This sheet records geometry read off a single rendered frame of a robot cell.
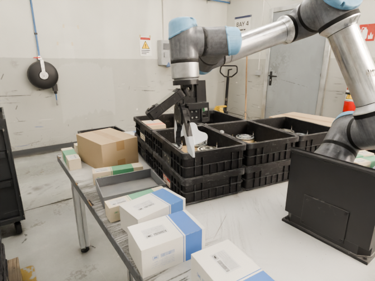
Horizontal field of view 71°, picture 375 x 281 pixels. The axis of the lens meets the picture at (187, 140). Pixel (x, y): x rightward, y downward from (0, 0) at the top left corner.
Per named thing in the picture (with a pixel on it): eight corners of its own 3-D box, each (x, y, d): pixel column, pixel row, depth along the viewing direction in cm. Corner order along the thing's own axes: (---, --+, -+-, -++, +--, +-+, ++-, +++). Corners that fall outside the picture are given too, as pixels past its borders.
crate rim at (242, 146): (248, 149, 111) (248, 144, 111) (182, 160, 99) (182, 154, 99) (203, 129, 146) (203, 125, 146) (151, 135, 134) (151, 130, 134)
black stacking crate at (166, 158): (245, 170, 114) (247, 145, 111) (183, 183, 102) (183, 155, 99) (202, 145, 149) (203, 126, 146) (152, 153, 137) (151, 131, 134)
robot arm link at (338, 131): (337, 159, 100) (353, 130, 102) (369, 158, 87) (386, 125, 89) (314, 140, 98) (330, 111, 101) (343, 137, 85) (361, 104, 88)
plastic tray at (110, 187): (104, 208, 105) (102, 197, 104) (95, 188, 122) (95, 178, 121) (166, 194, 117) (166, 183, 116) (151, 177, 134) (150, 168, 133)
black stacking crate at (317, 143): (339, 151, 138) (343, 131, 135) (297, 160, 126) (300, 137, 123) (284, 134, 173) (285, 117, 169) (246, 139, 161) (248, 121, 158)
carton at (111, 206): (161, 198, 113) (161, 185, 111) (168, 204, 108) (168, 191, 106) (105, 215, 101) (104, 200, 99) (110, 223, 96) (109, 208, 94)
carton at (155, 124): (140, 132, 169) (140, 120, 167) (158, 130, 173) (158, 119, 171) (146, 138, 155) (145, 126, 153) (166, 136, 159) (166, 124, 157)
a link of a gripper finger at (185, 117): (193, 133, 66) (186, 103, 70) (188, 134, 66) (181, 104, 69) (190, 141, 70) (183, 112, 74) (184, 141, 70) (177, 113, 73)
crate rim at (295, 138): (299, 141, 123) (301, 136, 123) (248, 149, 111) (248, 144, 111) (247, 124, 158) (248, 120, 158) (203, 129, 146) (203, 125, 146)
